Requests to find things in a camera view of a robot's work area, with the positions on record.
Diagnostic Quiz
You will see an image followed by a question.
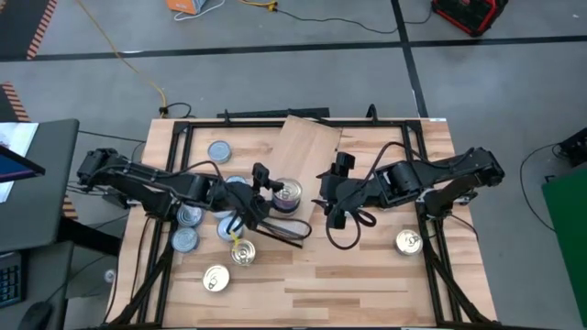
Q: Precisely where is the black cable with yellow tag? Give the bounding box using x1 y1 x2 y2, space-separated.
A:
227 214 314 244

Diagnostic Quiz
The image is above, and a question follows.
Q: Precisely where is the black cable with plug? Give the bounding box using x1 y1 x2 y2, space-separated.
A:
158 101 194 120

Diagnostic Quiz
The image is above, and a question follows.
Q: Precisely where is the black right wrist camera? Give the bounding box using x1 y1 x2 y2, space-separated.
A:
336 151 357 178

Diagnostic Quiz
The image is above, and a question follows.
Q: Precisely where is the red and black case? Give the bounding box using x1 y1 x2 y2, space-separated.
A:
430 0 509 38

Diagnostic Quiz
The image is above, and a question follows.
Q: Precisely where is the grey low desk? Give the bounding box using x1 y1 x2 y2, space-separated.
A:
0 240 75 330

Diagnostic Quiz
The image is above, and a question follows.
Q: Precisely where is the black mat with orange stripes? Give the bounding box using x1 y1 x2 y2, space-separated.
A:
0 0 60 61
0 81 31 123

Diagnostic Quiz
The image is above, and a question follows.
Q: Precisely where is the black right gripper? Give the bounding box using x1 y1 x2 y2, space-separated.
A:
311 170 381 211

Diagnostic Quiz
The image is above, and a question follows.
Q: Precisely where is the yellow cable plug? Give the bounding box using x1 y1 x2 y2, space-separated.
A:
238 0 280 12

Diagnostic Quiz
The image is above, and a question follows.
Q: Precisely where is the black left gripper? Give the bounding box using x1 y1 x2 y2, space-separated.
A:
211 180 285 231

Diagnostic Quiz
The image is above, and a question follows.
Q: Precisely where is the orange cardboard box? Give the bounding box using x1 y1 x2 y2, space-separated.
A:
165 0 210 16

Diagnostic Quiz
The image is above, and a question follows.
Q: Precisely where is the dark monitor with purple screen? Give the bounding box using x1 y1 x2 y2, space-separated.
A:
0 144 47 184

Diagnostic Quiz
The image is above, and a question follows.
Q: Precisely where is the black keyboard with lit keys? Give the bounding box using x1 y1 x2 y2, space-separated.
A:
0 250 25 309

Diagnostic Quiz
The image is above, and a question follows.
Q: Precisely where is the white floor cable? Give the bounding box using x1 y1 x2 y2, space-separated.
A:
172 0 227 23

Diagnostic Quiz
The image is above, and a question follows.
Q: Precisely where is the black device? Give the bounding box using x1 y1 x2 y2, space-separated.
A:
557 126 587 169

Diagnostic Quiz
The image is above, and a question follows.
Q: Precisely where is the green mat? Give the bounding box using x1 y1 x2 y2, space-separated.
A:
540 168 587 330

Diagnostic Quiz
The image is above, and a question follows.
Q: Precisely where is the black curved floor cable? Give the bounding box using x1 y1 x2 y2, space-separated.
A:
519 142 563 233

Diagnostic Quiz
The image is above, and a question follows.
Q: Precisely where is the black flat bar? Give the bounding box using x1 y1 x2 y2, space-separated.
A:
216 106 331 120

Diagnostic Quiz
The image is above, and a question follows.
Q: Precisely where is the black computer mouse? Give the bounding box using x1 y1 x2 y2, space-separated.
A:
17 301 54 330

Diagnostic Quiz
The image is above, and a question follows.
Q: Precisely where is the long yellow cable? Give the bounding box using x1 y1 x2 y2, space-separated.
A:
75 0 170 114

